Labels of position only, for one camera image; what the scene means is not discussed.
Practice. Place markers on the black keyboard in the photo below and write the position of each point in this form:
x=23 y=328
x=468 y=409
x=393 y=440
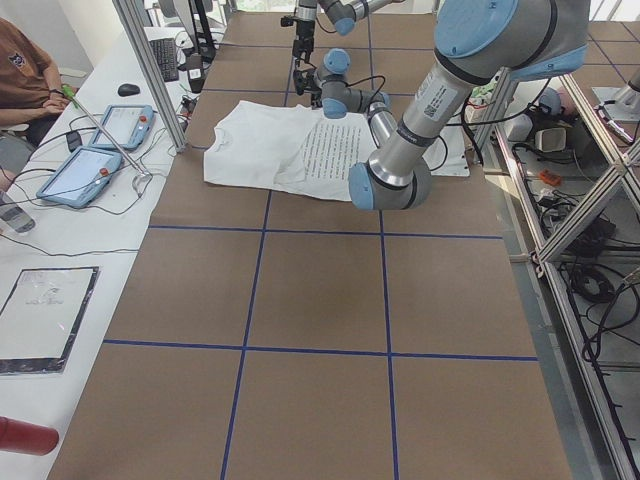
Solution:
x=164 y=52

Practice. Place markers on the white long-sleeve printed shirt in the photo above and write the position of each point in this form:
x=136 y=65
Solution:
x=290 y=149

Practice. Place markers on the person in brown shirt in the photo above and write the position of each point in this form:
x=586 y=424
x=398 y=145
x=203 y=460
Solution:
x=31 y=85

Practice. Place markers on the framed white sheet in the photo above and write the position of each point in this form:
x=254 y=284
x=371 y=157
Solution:
x=41 y=317

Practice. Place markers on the clear water bottle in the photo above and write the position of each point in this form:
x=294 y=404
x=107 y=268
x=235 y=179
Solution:
x=14 y=216

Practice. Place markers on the metal rod green handle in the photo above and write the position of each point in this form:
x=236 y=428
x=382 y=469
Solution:
x=143 y=176

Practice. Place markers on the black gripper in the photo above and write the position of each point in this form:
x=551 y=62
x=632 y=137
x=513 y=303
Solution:
x=310 y=80
x=303 y=31

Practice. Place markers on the lower blue teach pendant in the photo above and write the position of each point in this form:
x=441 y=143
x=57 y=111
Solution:
x=81 y=178

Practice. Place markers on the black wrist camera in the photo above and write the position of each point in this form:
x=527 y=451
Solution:
x=298 y=81
x=288 y=21

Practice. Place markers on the upper blue teach pendant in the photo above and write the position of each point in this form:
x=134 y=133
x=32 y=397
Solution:
x=129 y=125

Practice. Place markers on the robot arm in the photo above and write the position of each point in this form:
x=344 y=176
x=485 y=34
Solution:
x=342 y=15
x=473 y=40

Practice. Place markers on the red bottle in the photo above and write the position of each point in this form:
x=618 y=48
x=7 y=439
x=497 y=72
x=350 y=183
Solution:
x=27 y=438

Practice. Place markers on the black computer mouse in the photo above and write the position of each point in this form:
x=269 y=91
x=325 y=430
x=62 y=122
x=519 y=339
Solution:
x=128 y=89

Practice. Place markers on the aluminium frame post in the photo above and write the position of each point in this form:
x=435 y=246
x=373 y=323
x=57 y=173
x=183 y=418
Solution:
x=132 y=23

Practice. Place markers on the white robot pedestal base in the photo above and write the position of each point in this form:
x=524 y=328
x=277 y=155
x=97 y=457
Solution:
x=446 y=156

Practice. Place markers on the blue teach pendant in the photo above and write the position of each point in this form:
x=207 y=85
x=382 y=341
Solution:
x=129 y=125
x=81 y=178

